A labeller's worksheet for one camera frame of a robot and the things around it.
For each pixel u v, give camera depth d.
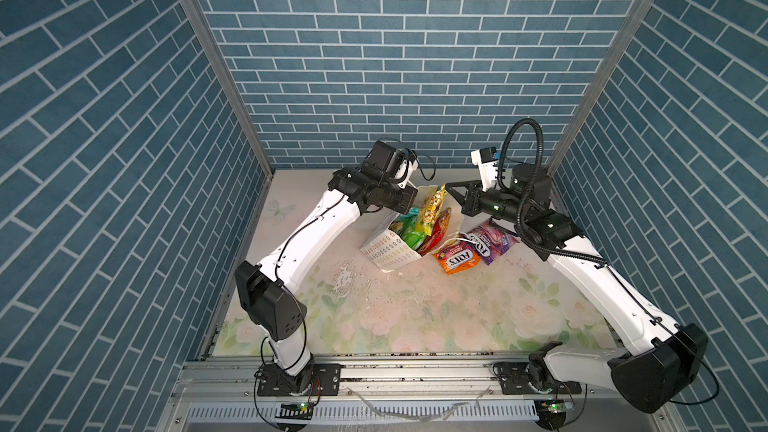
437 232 0.81
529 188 0.51
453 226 0.84
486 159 0.61
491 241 0.96
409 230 0.83
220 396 0.72
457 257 0.93
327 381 0.74
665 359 0.38
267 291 0.42
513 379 0.74
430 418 0.69
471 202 0.61
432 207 0.71
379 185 0.54
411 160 0.69
